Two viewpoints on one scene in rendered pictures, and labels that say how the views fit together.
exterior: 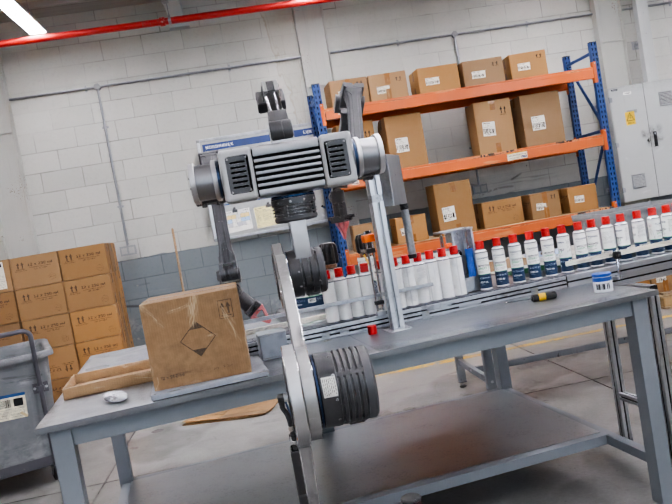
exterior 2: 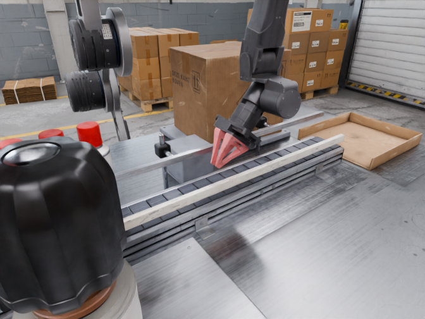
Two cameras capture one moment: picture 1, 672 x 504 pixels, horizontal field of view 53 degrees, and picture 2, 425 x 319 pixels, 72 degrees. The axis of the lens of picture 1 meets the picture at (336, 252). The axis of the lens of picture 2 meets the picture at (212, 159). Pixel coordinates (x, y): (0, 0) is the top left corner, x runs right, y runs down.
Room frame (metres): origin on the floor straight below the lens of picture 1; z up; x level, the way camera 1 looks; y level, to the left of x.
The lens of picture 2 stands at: (3.08, 0.07, 1.25)
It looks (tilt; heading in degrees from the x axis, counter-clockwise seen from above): 29 degrees down; 158
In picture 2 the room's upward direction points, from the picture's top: straight up
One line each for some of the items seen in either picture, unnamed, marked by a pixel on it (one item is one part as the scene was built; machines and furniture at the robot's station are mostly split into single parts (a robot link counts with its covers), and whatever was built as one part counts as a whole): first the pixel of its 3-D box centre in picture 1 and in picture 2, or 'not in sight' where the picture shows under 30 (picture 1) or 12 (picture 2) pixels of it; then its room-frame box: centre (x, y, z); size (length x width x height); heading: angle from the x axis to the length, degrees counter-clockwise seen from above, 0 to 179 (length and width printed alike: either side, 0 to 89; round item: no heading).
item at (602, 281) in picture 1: (602, 282); not in sight; (2.55, -0.97, 0.86); 0.07 x 0.07 x 0.07
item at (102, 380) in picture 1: (112, 377); (358, 136); (2.43, 0.87, 0.85); 0.30 x 0.26 x 0.04; 103
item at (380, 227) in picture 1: (382, 240); not in sight; (2.52, -0.18, 1.16); 0.04 x 0.04 x 0.67; 13
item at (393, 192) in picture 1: (384, 181); not in sight; (2.59, -0.23, 1.38); 0.17 x 0.10 x 0.19; 158
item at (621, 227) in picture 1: (623, 237); not in sight; (2.90, -1.22, 0.98); 0.05 x 0.05 x 0.20
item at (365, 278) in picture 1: (367, 289); not in sight; (2.64, -0.10, 0.98); 0.05 x 0.05 x 0.20
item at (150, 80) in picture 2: not in sight; (155, 65); (-1.15, 0.95, 0.45); 1.20 x 0.84 x 0.89; 8
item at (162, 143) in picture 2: not in sight; (169, 169); (2.50, 0.20, 0.91); 0.07 x 0.03 x 0.16; 13
